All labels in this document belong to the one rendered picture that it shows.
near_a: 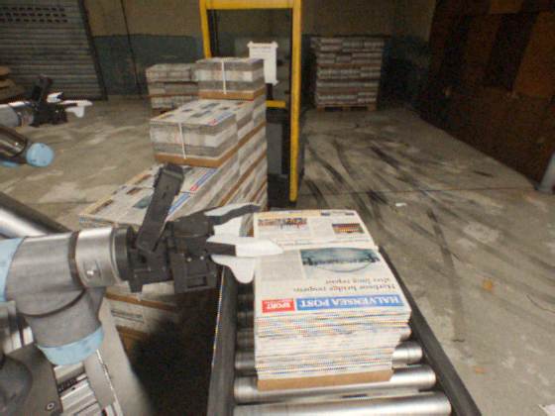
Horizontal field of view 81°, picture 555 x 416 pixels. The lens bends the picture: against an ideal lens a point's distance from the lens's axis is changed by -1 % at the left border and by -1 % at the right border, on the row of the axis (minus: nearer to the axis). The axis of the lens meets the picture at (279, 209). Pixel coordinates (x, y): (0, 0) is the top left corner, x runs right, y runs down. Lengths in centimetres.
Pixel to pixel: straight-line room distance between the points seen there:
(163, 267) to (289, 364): 37
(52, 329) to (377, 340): 54
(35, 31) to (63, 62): 70
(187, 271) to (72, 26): 851
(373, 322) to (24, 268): 54
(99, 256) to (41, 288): 8
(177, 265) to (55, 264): 14
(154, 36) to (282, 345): 799
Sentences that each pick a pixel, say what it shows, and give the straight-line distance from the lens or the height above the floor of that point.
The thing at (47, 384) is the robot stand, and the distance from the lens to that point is 92.
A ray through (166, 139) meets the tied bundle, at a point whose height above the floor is 97.
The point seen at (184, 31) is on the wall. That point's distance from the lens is 824.
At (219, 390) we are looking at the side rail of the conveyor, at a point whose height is 80.
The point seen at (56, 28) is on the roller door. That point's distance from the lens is 900.
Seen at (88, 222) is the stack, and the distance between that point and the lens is 150.
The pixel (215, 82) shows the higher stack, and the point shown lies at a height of 116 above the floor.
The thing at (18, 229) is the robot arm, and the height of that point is 122.
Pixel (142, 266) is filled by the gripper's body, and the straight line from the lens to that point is 47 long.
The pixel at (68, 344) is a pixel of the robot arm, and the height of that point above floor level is 111.
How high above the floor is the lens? 148
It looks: 29 degrees down
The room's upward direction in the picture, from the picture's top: straight up
